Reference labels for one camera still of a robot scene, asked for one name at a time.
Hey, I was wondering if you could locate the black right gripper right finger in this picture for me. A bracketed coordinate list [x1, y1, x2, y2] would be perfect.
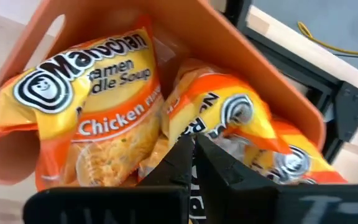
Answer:
[195, 134, 358, 224]

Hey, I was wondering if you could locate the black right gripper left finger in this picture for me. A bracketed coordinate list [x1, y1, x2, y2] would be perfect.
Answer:
[23, 133, 195, 224]

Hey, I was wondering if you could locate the orange Maruchan ramen pack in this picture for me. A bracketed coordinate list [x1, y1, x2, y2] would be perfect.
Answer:
[216, 116, 349, 186]
[162, 58, 293, 224]
[0, 15, 164, 191]

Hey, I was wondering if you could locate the orange plastic bin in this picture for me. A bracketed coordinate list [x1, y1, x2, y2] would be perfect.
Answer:
[0, 0, 328, 187]

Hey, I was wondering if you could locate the black aluminium table frame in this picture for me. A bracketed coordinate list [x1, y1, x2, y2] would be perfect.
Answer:
[224, 0, 358, 184]

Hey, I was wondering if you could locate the yellow cable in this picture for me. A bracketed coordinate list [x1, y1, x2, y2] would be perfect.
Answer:
[296, 21, 358, 58]

